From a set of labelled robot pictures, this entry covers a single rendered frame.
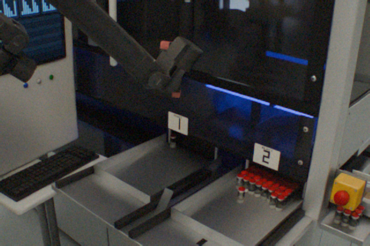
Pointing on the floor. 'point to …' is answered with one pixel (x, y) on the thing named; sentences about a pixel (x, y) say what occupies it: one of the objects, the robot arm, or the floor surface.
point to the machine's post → (332, 112)
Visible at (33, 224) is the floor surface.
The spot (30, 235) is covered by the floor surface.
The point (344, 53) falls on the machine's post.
